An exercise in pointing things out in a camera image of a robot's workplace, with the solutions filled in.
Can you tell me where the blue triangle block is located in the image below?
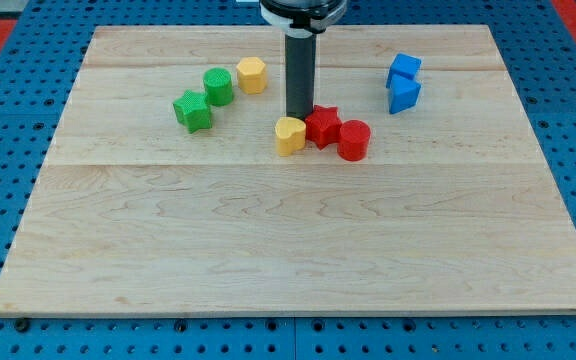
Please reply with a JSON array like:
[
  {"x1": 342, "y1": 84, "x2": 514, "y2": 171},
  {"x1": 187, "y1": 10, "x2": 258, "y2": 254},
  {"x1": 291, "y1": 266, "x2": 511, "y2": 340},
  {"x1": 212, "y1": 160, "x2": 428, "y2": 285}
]
[{"x1": 388, "y1": 75, "x2": 421, "y2": 114}]

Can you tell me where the red cylinder block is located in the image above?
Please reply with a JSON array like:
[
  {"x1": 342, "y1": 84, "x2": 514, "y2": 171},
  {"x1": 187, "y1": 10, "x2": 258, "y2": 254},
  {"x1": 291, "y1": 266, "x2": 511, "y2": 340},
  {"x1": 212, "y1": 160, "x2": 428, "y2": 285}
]
[{"x1": 337, "y1": 119, "x2": 371, "y2": 161}]

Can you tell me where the yellow hexagon block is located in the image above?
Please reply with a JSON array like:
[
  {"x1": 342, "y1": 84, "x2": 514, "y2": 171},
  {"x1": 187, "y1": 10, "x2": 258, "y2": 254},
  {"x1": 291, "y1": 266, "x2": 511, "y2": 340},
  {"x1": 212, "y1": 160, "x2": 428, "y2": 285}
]
[{"x1": 236, "y1": 57, "x2": 267, "y2": 94}]

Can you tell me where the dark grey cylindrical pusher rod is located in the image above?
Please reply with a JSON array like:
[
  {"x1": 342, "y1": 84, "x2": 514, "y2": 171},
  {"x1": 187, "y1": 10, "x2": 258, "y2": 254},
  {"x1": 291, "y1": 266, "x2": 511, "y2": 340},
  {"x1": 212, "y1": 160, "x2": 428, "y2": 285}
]
[{"x1": 284, "y1": 35, "x2": 316, "y2": 120}]

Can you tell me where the wooden board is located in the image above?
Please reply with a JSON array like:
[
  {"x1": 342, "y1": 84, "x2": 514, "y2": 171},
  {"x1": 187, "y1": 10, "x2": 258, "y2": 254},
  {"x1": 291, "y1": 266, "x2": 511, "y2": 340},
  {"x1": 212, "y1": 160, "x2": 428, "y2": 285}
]
[{"x1": 0, "y1": 25, "x2": 576, "y2": 318}]

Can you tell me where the red star block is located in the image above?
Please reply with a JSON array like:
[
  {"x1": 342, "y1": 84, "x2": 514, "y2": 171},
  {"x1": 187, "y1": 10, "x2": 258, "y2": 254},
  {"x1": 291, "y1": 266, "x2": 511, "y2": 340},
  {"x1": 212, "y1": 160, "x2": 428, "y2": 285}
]
[{"x1": 305, "y1": 105, "x2": 342, "y2": 150}]

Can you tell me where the green cylinder block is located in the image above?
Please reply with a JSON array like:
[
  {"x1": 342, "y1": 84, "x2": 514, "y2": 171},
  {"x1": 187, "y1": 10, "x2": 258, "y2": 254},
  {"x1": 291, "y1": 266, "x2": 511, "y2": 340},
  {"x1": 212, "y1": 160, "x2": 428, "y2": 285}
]
[{"x1": 203, "y1": 68, "x2": 234, "y2": 106}]

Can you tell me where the green star block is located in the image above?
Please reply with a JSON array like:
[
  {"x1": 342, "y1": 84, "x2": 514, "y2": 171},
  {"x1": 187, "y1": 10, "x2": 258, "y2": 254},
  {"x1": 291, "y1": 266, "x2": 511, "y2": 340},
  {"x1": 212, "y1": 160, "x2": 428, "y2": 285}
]
[{"x1": 173, "y1": 90, "x2": 212, "y2": 133}]

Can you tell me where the blue cube block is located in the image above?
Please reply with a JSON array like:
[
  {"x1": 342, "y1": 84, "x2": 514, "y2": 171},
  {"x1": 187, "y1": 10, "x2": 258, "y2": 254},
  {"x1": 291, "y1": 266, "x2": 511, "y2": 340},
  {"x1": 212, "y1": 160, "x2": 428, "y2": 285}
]
[{"x1": 385, "y1": 53, "x2": 422, "y2": 88}]

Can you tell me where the yellow heart block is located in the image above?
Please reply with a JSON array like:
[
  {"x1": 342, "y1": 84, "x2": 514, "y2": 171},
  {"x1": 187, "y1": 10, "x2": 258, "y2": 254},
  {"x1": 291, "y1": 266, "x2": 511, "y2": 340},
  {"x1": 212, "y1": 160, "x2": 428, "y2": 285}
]
[{"x1": 275, "y1": 117, "x2": 306, "y2": 156}]

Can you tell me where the black white robot end mount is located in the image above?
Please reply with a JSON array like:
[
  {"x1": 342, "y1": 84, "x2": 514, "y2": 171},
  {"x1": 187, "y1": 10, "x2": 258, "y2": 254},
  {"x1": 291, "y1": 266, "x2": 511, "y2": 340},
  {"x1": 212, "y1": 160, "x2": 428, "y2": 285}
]
[{"x1": 260, "y1": 0, "x2": 348, "y2": 39}]

